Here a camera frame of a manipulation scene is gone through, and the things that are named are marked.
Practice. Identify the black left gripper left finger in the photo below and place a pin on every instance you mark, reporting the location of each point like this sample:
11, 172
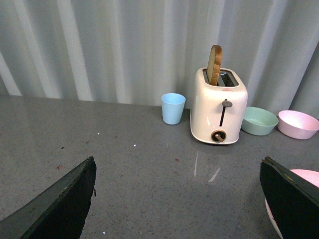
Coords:
59, 212

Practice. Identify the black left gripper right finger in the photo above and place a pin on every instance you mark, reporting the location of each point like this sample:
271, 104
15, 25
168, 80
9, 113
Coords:
293, 201

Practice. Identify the pink plate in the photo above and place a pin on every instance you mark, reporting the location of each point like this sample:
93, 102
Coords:
308, 175

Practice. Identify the pink bowl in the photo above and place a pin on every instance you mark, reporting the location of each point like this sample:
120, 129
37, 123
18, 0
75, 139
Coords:
297, 125

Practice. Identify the green bowl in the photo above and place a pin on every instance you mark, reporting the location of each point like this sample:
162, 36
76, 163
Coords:
259, 122

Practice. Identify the cream toaster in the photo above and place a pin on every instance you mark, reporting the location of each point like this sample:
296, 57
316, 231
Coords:
217, 111

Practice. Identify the bread slice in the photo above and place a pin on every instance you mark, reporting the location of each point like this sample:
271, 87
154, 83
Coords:
214, 64

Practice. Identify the grey curtain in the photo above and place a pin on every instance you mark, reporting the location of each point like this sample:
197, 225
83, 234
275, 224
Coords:
134, 51

